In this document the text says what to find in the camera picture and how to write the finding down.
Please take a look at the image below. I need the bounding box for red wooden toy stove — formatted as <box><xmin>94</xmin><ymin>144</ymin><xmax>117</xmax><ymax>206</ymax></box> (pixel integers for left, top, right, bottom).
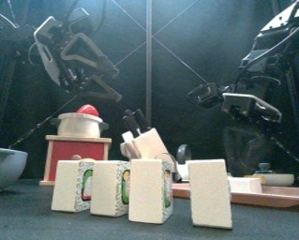
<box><xmin>39</xmin><ymin>134</ymin><xmax>114</xmax><ymax>188</ymax></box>

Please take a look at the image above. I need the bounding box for wooden toy knife block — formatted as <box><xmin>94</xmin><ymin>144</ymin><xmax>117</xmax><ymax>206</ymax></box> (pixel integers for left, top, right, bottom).
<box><xmin>119</xmin><ymin>127</ymin><xmax>177</xmax><ymax>165</ymax></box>

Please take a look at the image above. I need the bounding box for metal frame pole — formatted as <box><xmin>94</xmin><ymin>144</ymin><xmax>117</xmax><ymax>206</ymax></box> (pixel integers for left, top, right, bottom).
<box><xmin>146</xmin><ymin>0</ymin><xmax>153</xmax><ymax>128</ymax></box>

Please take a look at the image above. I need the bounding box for white toy bowl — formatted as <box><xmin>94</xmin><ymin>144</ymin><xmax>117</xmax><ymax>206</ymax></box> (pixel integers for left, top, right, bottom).
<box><xmin>256</xmin><ymin>172</ymin><xmax>296</xmax><ymax>188</ymax></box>

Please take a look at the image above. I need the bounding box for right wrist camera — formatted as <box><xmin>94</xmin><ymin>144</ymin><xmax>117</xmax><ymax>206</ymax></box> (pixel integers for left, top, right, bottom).
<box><xmin>187</xmin><ymin>82</ymin><xmax>225</xmax><ymax>110</ymax></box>

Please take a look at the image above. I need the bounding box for plain white rice block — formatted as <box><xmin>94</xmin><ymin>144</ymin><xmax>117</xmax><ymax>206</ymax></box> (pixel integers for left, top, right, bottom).
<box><xmin>187</xmin><ymin>158</ymin><xmax>234</xmax><ymax>230</ymax></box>

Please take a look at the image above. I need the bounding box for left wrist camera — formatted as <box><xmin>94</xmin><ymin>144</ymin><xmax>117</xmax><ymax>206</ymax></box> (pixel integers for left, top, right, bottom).
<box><xmin>67</xmin><ymin>7</ymin><xmax>95</xmax><ymax>35</ymax></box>

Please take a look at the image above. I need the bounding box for black-handled toy knife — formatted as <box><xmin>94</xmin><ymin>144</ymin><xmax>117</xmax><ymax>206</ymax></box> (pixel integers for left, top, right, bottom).
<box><xmin>122</xmin><ymin>114</ymin><xmax>142</xmax><ymax>139</ymax></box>
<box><xmin>131</xmin><ymin>108</ymin><xmax>153</xmax><ymax>133</ymax></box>

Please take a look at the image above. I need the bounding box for white sushi roll block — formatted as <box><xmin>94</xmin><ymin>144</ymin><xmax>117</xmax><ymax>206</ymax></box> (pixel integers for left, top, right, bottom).
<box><xmin>129</xmin><ymin>157</ymin><xmax>175</xmax><ymax>225</ymax></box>
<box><xmin>90</xmin><ymin>159</ymin><xmax>133</xmax><ymax>218</ymax></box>
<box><xmin>50</xmin><ymin>159</ymin><xmax>95</xmax><ymax>214</ymax></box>

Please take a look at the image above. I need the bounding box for black round toy utensil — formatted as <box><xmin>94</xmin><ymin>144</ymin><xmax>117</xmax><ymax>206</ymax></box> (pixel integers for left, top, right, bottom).
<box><xmin>175</xmin><ymin>143</ymin><xmax>194</xmax><ymax>165</ymax></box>

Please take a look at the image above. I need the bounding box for grey-blue bowl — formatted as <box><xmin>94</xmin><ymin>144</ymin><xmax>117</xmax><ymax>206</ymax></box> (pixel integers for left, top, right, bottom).
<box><xmin>0</xmin><ymin>146</ymin><xmax>30</xmax><ymax>192</ymax></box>

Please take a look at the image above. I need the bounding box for small white rice block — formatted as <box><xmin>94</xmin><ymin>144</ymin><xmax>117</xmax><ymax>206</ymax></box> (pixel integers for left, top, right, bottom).
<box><xmin>227</xmin><ymin>175</ymin><xmax>265</xmax><ymax>194</ymax></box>

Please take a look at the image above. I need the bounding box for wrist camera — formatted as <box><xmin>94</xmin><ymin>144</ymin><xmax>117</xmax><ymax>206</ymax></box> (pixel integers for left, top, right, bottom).
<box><xmin>187</xmin><ymin>82</ymin><xmax>225</xmax><ymax>110</ymax></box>
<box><xmin>67</xmin><ymin>7</ymin><xmax>95</xmax><ymax>35</ymax></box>

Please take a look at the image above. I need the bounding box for pink wooden tray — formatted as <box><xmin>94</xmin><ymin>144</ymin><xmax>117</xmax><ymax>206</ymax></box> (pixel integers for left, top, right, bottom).
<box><xmin>170</xmin><ymin>182</ymin><xmax>299</xmax><ymax>209</ymax></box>

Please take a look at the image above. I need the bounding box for grey toy lid with knob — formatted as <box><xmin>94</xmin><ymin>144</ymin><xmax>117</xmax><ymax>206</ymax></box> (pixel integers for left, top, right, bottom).
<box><xmin>256</xmin><ymin>162</ymin><xmax>276</xmax><ymax>175</ymax></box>

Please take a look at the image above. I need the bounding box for white toy pot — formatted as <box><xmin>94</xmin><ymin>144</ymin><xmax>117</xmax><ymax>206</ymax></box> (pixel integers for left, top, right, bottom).
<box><xmin>50</xmin><ymin>112</ymin><xmax>110</xmax><ymax>139</ymax></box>

